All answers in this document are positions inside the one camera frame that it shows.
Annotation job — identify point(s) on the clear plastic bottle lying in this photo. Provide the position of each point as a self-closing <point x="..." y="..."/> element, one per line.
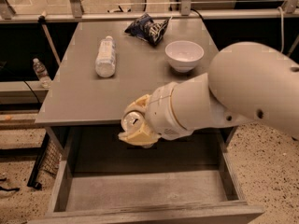
<point x="105" y="63"/>

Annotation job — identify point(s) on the blue crumpled chip bag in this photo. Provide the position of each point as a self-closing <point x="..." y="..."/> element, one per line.
<point x="147" y="29"/>

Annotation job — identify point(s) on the metal railing frame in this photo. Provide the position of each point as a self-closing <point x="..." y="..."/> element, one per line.
<point x="27" y="11"/>

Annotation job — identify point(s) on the grey counter cabinet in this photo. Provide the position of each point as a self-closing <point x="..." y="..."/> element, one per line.
<point x="78" y="96"/>

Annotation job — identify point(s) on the silver redbull can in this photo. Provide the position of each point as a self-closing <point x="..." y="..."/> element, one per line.
<point x="132" y="121"/>

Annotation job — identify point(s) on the wooden broom stick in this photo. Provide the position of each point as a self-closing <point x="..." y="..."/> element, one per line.
<point x="42" y="21"/>

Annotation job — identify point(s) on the small water bottle standing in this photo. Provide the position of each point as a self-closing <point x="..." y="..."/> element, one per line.
<point x="42" y="73"/>

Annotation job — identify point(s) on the grey open top drawer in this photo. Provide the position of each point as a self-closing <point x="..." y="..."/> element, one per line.
<point x="102" y="180"/>

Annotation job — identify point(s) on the black wire basket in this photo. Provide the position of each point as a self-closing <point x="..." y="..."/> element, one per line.
<point x="47" y="160"/>

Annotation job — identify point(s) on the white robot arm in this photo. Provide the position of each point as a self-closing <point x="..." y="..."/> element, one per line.
<point x="245" y="82"/>

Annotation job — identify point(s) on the white bowl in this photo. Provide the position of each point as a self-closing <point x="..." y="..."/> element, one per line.
<point x="183" y="55"/>

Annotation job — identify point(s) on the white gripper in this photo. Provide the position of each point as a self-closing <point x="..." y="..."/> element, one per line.
<point x="160" y="112"/>

